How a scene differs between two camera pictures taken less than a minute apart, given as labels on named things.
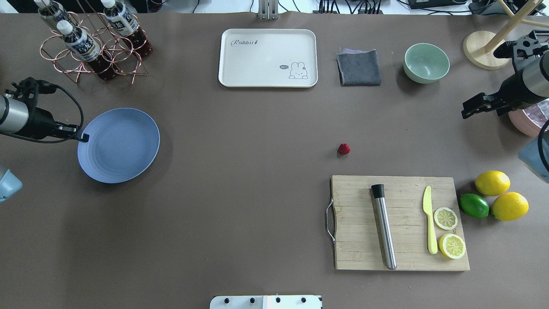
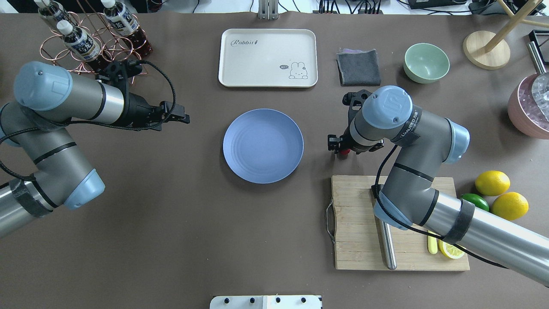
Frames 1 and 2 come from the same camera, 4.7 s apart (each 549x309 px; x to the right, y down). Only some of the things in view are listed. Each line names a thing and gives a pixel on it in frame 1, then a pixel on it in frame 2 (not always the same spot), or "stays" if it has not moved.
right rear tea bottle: x=124 y=23 stays
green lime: x=474 y=205 stays
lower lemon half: x=452 y=246 stays
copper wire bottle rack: x=88 y=43 stays
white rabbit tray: x=268 y=58 stays
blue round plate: x=123 y=143 to x=263 y=146
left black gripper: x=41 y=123 to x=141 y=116
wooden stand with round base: x=479 y=46 stays
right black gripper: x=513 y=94 to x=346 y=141
